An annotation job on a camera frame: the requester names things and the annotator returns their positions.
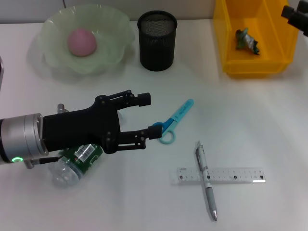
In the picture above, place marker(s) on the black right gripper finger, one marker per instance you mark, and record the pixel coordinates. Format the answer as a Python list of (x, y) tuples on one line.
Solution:
[(303, 6), (298, 21)]

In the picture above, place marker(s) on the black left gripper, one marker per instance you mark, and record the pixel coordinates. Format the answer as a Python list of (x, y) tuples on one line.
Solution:
[(79, 127)]

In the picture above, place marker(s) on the blue teal scissors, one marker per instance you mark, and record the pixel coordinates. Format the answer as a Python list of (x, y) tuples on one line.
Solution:
[(180, 111)]

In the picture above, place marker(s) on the green plastic wrapper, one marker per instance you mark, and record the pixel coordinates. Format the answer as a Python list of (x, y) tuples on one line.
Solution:
[(247, 41)]

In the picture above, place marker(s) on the clear green-label water bottle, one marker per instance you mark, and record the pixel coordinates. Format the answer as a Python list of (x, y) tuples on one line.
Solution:
[(81, 158)]

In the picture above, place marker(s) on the pink peach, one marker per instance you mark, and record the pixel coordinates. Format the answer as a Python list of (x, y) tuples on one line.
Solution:
[(81, 42)]

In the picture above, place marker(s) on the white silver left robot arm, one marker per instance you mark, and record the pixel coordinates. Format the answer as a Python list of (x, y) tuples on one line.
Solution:
[(21, 137)]

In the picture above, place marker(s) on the black mesh pen holder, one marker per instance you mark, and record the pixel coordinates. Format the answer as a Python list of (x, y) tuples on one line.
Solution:
[(156, 48)]

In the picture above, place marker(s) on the pale green glass fruit plate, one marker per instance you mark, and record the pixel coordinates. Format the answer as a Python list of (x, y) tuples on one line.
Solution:
[(108, 48)]

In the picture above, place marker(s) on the grey silver pen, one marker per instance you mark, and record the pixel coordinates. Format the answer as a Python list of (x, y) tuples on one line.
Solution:
[(208, 190)]

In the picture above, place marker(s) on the clear plastic ruler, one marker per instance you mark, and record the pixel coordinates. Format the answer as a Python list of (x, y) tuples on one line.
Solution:
[(228, 176)]

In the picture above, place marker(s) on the yellow plastic bin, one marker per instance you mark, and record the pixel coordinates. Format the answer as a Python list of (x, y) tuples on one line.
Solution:
[(272, 60)]

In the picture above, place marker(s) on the silver connector stub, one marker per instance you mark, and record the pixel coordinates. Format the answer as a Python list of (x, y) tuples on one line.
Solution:
[(62, 108)]

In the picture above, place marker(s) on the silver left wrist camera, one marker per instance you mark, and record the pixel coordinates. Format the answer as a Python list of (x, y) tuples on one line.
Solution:
[(1, 72)]

